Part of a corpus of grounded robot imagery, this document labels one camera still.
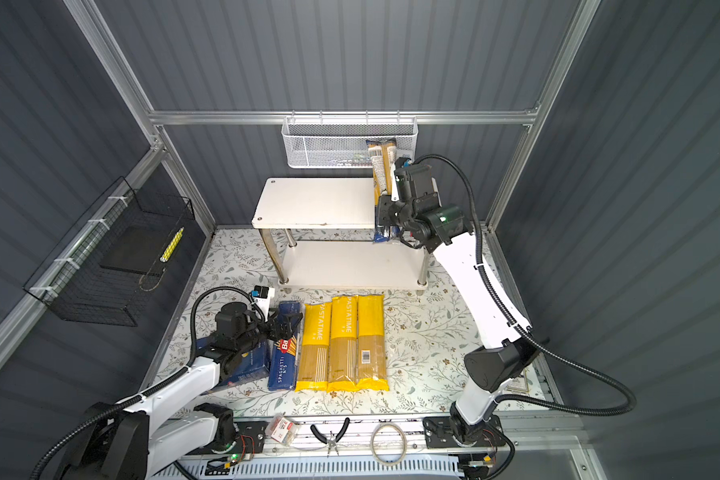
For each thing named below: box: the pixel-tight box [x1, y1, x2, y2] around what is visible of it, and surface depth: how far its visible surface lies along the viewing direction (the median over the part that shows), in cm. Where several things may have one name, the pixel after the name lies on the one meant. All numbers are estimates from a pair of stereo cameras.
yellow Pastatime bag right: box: [356, 294, 390, 391], surface depth 88 cm
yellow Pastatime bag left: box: [296, 302, 333, 392], surface depth 88 cm
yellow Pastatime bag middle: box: [328, 295, 359, 393], surface depth 88 cm
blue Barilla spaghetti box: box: [268, 300, 300, 391], surface depth 84 cm
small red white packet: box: [265, 413, 299, 446], surface depth 75 cm
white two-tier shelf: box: [252, 178, 429, 290], surface depth 88 cm
